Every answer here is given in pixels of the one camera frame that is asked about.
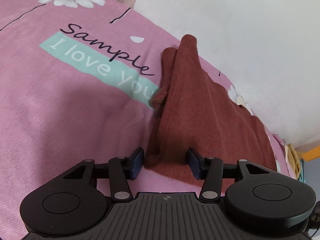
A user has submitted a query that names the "dark red knit sweater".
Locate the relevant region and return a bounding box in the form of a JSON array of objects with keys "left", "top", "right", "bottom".
[{"left": 144, "top": 35, "right": 277, "bottom": 185}]

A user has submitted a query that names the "yellow folded cloth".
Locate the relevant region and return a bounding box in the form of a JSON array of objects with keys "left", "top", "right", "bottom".
[{"left": 287, "top": 144, "right": 303, "bottom": 179}]

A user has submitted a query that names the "grey and orange box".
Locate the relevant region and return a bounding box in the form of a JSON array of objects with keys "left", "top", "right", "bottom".
[{"left": 300, "top": 146, "right": 319, "bottom": 190}]

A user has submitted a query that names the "pink floral bed sheet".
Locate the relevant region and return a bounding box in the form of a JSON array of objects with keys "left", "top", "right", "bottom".
[{"left": 0, "top": 0, "right": 303, "bottom": 240}]

